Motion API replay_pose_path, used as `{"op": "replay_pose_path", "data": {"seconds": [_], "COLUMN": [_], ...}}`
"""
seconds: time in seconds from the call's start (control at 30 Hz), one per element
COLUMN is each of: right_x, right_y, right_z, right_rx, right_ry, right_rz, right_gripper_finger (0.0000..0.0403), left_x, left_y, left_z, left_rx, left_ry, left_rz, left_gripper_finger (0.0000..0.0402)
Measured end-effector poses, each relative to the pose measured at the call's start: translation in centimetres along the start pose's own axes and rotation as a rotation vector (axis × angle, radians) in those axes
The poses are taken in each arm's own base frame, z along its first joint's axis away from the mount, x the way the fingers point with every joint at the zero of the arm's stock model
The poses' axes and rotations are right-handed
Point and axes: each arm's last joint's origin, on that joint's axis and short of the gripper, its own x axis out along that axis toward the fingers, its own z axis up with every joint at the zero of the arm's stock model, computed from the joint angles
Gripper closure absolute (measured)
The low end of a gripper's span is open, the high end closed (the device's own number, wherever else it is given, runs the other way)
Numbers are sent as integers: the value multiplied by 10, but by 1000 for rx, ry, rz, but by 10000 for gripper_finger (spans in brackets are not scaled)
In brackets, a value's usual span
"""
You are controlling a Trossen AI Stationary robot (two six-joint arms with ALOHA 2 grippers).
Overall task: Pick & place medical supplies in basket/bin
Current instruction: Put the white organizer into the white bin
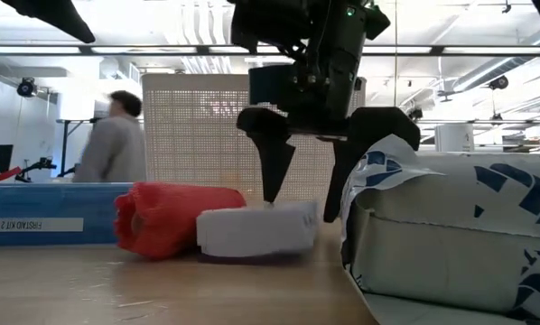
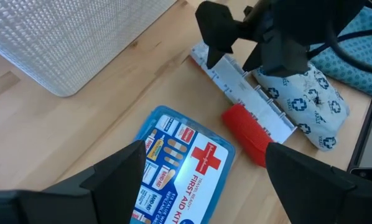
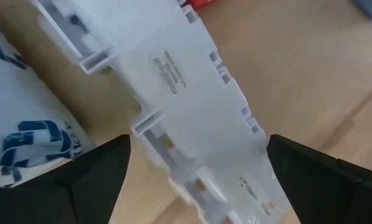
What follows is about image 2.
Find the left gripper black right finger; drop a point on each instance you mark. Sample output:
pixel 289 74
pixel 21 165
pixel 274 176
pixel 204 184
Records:
pixel 323 196

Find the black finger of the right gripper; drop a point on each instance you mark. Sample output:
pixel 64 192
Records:
pixel 215 28
pixel 282 59

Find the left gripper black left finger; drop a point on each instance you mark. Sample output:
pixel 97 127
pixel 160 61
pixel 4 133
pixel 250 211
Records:
pixel 80 199

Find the white perforated plastic basket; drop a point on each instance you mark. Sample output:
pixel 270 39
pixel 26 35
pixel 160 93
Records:
pixel 64 40

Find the white gauze pack blue crosses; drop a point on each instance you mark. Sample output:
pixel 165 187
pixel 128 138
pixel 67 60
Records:
pixel 307 105

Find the teal patterned cloth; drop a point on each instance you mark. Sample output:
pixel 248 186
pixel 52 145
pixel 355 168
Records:
pixel 360 71

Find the red bandage roll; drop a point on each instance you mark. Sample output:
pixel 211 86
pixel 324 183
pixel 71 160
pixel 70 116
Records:
pixel 248 133

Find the blue first aid kit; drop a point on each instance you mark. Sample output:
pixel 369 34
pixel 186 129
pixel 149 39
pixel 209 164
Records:
pixel 186 174

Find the small black camera device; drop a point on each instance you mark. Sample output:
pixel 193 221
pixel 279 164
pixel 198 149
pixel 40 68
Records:
pixel 364 175

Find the black metal rig frame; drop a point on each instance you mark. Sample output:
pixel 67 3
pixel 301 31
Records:
pixel 364 130

